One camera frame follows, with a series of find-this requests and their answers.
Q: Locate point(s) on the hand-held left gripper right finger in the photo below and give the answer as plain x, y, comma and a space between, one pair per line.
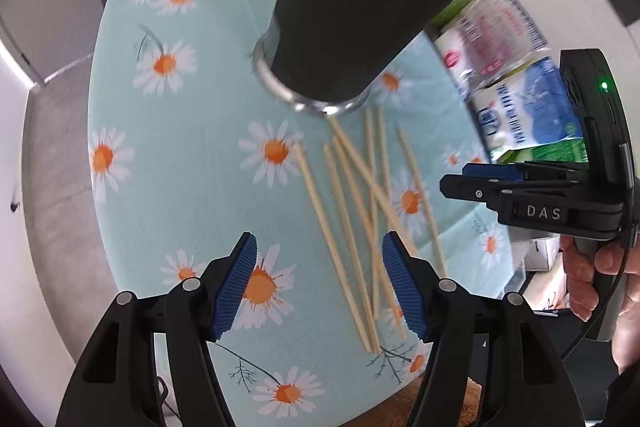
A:
405, 287

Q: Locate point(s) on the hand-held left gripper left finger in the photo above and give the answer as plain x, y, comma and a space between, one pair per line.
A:
235, 292

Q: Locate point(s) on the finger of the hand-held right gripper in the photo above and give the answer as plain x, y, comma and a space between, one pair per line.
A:
492, 170
465, 187

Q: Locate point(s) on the pile of wooden chopsticks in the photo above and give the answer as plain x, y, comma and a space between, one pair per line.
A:
312, 187

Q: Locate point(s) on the black metal cup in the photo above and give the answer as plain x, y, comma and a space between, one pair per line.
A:
350, 7

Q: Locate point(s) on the person's right hand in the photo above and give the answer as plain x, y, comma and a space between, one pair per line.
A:
575, 272

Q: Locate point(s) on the green bag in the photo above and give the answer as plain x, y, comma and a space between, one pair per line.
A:
545, 152

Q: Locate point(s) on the blue and white salt bag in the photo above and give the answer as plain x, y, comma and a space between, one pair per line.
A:
530, 112

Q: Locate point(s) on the white box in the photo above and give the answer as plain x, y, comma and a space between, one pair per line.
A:
542, 254

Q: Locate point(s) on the white and pink bag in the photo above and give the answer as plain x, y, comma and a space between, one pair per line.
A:
495, 37

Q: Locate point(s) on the daisy printed tablecloth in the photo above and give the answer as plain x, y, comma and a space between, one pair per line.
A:
200, 107

